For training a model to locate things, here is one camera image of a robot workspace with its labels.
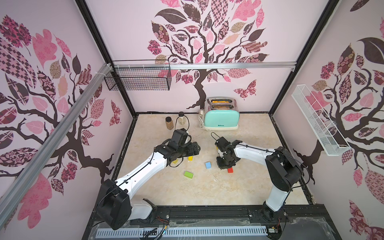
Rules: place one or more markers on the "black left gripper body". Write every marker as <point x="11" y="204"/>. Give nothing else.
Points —
<point x="186" y="150"/>

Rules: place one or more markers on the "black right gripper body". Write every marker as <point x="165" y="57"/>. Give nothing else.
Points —
<point x="226" y="161"/>

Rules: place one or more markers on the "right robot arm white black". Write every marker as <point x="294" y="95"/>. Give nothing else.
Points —
<point x="283" y="169"/>

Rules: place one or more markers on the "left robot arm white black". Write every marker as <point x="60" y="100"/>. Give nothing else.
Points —
<point x="114" y="203"/>

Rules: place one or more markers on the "green block centre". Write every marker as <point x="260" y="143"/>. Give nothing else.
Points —
<point x="188" y="174"/>

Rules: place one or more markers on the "brown spice jar black lid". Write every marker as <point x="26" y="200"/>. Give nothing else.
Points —
<point x="169" y="123"/>

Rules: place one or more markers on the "beige spice jar black lid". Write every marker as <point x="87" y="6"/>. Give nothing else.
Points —
<point x="182" y="118"/>

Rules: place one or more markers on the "mint green toaster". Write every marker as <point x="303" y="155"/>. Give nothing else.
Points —
<point x="221" y="113"/>

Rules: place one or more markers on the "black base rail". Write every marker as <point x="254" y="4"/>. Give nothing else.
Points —
<point x="253" y="213"/>

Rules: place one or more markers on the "aluminium rail back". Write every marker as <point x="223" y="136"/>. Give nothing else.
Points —
<point x="261" y="65"/>

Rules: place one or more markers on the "aluminium rail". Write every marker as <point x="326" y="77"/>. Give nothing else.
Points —
<point x="23" y="182"/>
<point x="261" y="65"/>

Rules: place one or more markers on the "white cable duct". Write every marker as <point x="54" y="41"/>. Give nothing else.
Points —
<point x="182" y="232"/>

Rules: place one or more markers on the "black wire basket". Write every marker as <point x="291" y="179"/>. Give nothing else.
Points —
<point x="140" y="75"/>

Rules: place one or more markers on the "white wire shelf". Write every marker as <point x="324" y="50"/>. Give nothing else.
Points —
<point x="312" y="105"/>

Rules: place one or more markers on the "aluminium rail left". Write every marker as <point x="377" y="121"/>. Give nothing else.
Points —
<point x="23" y="182"/>

